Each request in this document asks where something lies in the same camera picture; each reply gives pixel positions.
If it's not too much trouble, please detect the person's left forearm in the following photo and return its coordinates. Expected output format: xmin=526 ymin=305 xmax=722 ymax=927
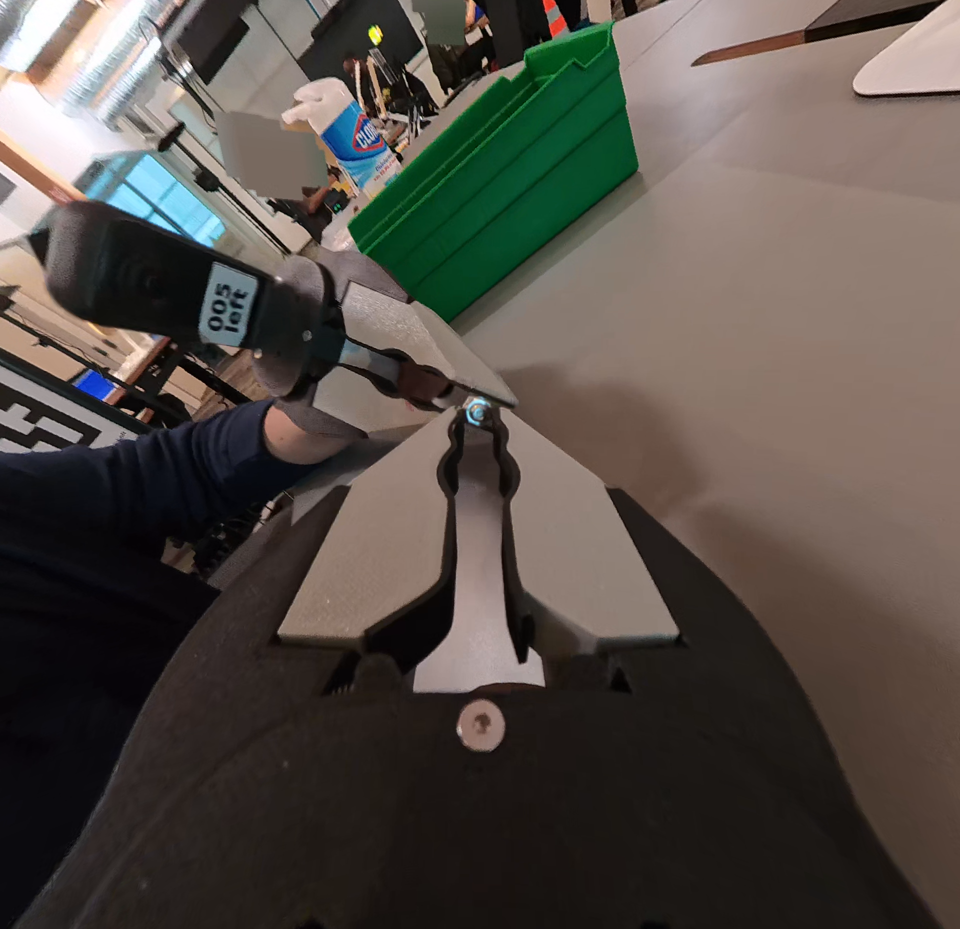
xmin=0 ymin=398 xmax=357 ymax=570

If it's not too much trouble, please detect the green plastic bin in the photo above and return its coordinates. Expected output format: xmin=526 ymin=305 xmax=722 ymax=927
xmin=347 ymin=21 xmax=640 ymax=324

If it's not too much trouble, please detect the person's torso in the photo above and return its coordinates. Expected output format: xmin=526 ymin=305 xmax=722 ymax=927
xmin=0 ymin=554 xmax=219 ymax=908

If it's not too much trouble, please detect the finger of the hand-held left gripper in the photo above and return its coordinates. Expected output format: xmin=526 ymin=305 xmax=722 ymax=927
xmin=311 ymin=347 xmax=470 ymax=443
xmin=341 ymin=282 xmax=520 ymax=413

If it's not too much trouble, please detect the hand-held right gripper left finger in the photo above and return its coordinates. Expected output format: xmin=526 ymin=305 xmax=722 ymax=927
xmin=277 ymin=407 xmax=465 ymax=675

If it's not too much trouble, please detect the black wall screen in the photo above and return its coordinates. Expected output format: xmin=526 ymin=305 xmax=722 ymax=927
xmin=298 ymin=0 xmax=425 ymax=83

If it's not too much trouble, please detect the black white printed sign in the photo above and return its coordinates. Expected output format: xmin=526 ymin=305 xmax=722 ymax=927
xmin=0 ymin=362 xmax=144 ymax=458

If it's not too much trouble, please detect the black studio light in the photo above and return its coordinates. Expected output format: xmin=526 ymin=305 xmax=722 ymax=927
xmin=176 ymin=0 xmax=260 ymax=86

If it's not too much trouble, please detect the white document stand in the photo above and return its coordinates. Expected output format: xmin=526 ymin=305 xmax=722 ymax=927
xmin=852 ymin=0 xmax=960 ymax=99

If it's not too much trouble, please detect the disinfectant wipes canister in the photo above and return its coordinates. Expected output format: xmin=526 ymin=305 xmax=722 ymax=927
xmin=283 ymin=76 xmax=399 ymax=201

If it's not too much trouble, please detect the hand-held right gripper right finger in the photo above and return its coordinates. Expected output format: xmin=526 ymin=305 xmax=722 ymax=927
xmin=486 ymin=407 xmax=681 ymax=666

